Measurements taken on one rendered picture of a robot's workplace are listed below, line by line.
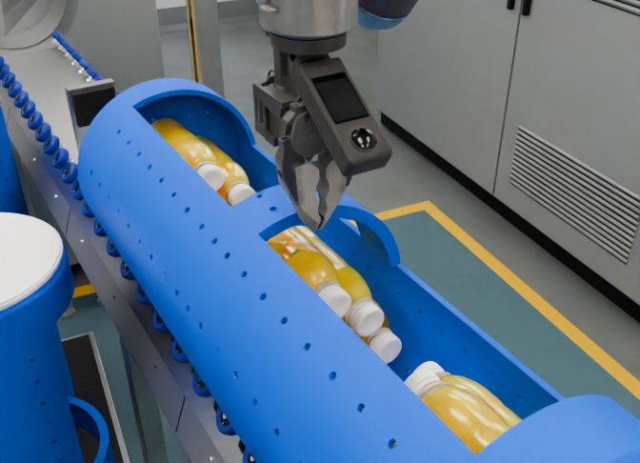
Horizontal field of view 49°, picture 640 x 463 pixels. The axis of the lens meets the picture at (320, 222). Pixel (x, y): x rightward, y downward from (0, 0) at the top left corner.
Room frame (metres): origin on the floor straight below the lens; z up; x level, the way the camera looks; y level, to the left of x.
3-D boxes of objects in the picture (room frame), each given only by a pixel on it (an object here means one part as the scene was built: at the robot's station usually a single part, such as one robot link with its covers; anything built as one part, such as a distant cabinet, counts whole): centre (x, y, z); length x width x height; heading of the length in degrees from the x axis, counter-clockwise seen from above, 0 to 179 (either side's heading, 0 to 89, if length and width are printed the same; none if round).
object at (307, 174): (0.64, 0.03, 1.27); 0.06 x 0.03 x 0.09; 31
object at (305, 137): (0.65, 0.01, 1.38); 0.09 x 0.08 x 0.12; 31
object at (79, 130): (1.42, 0.48, 1.00); 0.10 x 0.04 x 0.15; 121
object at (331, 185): (0.66, 0.00, 1.27); 0.06 x 0.03 x 0.09; 31
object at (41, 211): (1.99, 0.91, 0.31); 0.06 x 0.06 x 0.63; 31
